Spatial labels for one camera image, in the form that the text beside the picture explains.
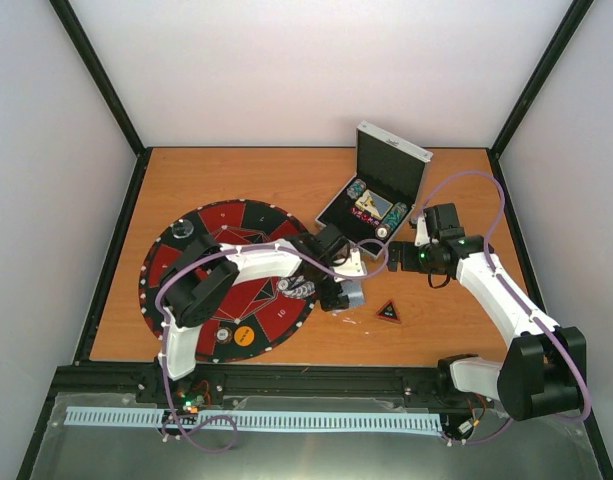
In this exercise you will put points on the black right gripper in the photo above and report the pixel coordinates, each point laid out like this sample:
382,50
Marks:
407,263

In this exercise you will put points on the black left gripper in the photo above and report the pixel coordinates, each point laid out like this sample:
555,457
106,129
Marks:
323,296

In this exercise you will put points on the grey card deck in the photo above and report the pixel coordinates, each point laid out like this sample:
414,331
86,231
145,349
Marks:
355,295

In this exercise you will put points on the blue white poker chips pile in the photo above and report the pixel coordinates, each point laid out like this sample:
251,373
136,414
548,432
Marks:
300,290

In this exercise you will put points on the aluminium poker chip case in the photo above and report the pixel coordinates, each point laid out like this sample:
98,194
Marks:
392,167

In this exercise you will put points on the poker chip row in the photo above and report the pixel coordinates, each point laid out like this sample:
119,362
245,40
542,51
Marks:
356,189
391,221

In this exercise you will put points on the orange big blind button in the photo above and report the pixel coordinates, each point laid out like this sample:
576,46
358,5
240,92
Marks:
244,336

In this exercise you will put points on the orange black poker chip stack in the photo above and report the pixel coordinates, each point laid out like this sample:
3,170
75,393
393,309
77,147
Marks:
223,335

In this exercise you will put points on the clear dealer button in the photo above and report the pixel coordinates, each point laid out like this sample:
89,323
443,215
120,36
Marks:
182,229

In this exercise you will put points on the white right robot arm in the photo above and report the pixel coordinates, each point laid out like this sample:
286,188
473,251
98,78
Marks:
543,372

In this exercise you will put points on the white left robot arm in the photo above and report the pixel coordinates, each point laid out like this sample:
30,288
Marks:
192,290

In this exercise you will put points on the red black triangular button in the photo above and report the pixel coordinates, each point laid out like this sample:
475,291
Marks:
389,313

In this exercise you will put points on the boxed card deck in case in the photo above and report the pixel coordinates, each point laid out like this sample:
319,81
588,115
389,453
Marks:
373,204

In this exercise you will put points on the red dice row in case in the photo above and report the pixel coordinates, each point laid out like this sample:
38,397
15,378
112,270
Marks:
364,216

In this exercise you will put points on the round red black poker mat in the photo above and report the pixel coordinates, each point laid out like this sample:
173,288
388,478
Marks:
257,304

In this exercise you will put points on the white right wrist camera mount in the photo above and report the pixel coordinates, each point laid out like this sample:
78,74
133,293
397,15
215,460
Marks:
421,232

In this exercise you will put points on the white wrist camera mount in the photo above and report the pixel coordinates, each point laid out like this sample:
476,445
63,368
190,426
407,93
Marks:
352,268
421,232

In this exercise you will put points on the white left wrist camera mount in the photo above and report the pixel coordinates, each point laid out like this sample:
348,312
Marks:
352,268

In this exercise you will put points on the light blue cable duct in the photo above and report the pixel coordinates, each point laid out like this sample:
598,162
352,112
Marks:
259,421

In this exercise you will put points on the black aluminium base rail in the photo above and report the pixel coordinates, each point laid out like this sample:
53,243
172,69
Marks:
413,387

